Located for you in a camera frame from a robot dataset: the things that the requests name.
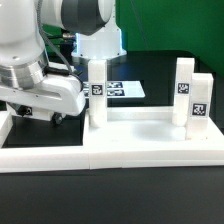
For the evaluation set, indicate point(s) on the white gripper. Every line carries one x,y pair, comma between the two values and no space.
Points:
55,93

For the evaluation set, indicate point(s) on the white desk top tray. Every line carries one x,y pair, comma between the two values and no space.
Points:
135,125

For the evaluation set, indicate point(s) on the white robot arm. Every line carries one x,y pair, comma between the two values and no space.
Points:
32,86

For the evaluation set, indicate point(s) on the white U-shaped fence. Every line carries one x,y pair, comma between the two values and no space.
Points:
207,152

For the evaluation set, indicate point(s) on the fiducial marker plate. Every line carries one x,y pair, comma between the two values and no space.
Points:
115,89

